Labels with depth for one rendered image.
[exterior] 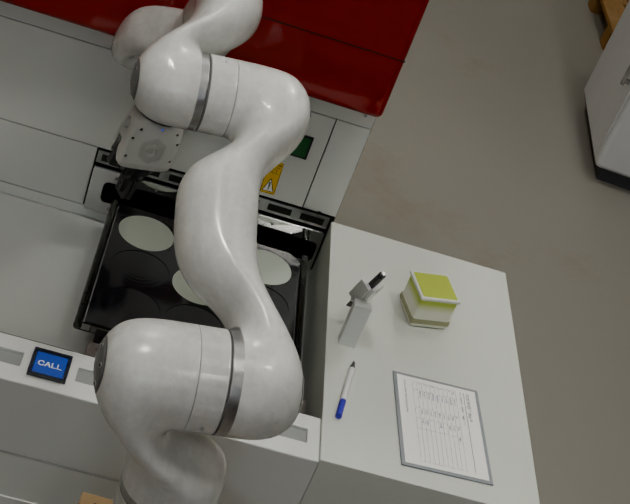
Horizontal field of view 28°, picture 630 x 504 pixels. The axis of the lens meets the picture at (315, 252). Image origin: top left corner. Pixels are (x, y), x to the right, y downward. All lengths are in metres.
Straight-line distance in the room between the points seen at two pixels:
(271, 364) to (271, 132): 0.31
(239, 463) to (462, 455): 0.35
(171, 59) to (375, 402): 0.69
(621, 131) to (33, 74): 3.14
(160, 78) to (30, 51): 0.71
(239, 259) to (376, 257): 0.87
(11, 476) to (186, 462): 0.54
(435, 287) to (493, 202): 2.50
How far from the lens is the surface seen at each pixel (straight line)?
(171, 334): 1.37
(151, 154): 2.11
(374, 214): 4.27
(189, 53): 1.58
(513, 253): 4.41
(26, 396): 1.83
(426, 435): 1.96
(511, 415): 2.09
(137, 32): 1.94
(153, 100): 1.56
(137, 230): 2.25
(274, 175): 2.28
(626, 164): 5.07
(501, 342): 2.23
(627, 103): 4.96
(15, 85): 2.27
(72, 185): 2.35
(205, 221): 1.46
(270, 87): 1.58
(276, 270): 2.27
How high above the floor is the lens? 2.21
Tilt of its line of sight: 34 degrees down
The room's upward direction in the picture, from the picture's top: 22 degrees clockwise
